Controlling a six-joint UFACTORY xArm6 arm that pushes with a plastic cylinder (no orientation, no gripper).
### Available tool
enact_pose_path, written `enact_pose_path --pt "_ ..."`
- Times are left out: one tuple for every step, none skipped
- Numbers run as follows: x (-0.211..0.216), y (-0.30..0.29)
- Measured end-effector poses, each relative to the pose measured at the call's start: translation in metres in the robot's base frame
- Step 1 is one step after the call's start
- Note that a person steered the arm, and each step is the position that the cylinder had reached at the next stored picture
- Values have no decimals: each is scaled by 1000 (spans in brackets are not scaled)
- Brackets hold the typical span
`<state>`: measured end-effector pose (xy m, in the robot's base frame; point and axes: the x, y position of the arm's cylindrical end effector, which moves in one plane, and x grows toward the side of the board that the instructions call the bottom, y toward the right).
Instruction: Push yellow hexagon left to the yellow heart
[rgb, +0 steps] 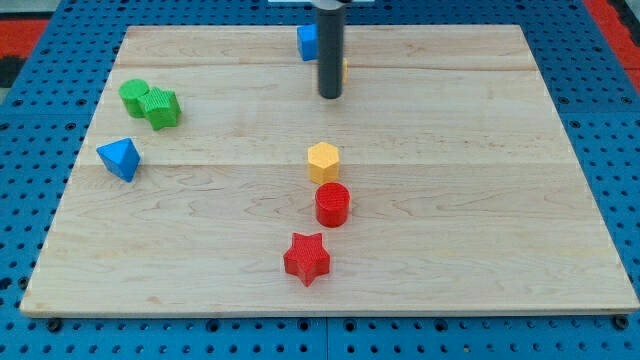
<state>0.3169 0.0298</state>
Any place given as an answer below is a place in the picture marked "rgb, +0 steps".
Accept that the yellow hexagon block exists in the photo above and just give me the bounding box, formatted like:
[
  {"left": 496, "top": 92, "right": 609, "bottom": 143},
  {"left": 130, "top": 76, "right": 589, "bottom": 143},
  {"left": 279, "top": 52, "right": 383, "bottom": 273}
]
[{"left": 307, "top": 142, "right": 340, "bottom": 184}]

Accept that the yellow heart block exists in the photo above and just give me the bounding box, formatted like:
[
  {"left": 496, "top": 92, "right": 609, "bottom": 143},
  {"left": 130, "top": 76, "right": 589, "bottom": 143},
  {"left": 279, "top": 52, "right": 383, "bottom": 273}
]
[{"left": 342, "top": 58, "right": 348, "bottom": 85}]

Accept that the red cylinder block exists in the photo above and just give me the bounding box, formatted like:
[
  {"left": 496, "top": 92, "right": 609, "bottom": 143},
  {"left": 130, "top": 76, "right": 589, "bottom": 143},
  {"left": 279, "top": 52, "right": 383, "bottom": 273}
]
[{"left": 315, "top": 182, "right": 351, "bottom": 228}]

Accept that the red star block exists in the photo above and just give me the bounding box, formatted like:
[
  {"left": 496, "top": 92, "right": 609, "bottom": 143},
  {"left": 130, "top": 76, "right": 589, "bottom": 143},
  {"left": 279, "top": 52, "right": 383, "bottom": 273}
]
[{"left": 283, "top": 233, "right": 331, "bottom": 287}]

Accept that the wooden board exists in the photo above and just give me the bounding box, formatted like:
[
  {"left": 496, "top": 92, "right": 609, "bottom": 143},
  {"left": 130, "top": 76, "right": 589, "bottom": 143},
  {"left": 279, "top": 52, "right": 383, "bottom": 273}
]
[{"left": 20, "top": 25, "right": 639, "bottom": 318}]

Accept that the blue cube block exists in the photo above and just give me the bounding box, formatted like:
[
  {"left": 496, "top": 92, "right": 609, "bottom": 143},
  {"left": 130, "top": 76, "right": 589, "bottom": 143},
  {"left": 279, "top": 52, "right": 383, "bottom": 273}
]
[{"left": 296, "top": 24, "right": 317, "bottom": 61}]

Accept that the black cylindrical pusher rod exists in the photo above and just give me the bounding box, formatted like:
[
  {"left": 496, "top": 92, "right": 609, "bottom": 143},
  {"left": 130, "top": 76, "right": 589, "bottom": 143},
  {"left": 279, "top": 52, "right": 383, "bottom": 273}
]
[{"left": 312, "top": 0, "right": 346, "bottom": 99}]

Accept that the green star block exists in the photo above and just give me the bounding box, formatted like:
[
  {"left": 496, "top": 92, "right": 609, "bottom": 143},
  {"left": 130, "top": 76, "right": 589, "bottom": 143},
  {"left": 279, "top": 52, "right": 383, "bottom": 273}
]
[{"left": 137, "top": 87, "right": 181, "bottom": 131}]

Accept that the blue triangle block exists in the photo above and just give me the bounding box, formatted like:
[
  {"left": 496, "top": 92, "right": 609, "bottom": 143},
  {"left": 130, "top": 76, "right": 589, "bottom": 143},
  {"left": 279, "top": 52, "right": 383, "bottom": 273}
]
[{"left": 96, "top": 138, "right": 141, "bottom": 182}]

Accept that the green cylinder block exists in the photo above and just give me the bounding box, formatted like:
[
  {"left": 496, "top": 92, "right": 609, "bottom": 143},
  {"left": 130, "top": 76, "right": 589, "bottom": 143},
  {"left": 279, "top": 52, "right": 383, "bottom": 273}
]
[{"left": 118, "top": 78, "right": 149, "bottom": 118}]

